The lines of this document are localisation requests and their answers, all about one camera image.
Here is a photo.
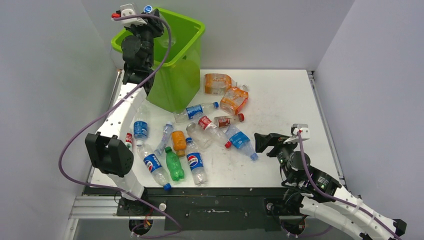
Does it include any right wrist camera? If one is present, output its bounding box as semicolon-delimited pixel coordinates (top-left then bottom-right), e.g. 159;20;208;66
283;123;311;144

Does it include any green plastic bottle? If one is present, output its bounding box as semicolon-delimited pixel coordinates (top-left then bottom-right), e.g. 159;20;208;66
164;146;185;182

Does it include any green plastic bin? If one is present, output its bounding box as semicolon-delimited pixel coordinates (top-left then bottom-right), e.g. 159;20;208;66
110;8;205;112

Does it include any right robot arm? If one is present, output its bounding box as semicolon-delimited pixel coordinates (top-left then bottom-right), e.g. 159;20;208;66
254;127;407;240

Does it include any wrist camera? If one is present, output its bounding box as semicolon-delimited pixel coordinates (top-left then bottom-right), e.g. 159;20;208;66
111;3;147;28
283;123;311;144

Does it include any red label Nongfu bottle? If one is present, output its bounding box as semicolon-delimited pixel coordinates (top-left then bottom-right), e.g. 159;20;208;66
124;132;133;151

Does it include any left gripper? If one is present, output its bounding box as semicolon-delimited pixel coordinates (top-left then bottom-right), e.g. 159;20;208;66
127;9;163;68

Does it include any small blue label bottle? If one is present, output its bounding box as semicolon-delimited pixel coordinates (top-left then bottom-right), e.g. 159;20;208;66
142;5;170;48

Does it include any red cap tea bottle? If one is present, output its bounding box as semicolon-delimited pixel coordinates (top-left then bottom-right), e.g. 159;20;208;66
213;113;245;128

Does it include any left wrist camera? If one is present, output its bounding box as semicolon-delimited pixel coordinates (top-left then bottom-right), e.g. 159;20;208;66
111;3;147;28

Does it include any red label clear bottle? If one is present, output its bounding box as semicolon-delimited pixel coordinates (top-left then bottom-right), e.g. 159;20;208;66
196;113;232;149

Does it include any small orange juice bottle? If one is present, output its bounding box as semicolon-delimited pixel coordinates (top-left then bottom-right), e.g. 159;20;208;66
171;130;187;158

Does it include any Pepsi bottle blue cap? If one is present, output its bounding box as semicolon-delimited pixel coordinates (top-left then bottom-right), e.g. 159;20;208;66
136;140;172;191

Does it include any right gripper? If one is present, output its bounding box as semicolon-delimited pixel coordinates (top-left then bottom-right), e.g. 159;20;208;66
253;132;300;183

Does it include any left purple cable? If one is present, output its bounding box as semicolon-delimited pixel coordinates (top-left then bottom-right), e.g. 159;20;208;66
58;13;183;239

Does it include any crushed orange label bottle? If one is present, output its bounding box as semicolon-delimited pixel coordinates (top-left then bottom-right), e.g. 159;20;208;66
219;84;249;115

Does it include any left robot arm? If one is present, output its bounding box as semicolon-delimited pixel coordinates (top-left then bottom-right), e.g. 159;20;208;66
85;4;164;216

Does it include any Pepsi bottle blue label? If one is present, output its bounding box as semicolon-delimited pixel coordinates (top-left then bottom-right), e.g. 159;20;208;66
185;137;208;185

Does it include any large orange label bottle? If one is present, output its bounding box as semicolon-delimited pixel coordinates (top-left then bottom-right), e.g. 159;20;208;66
203;73;238;95

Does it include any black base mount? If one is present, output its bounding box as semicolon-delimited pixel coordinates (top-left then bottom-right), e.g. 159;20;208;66
109;187;319;233

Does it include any blue label clear bottle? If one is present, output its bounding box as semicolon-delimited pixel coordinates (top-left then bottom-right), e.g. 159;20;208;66
133;105;149;147

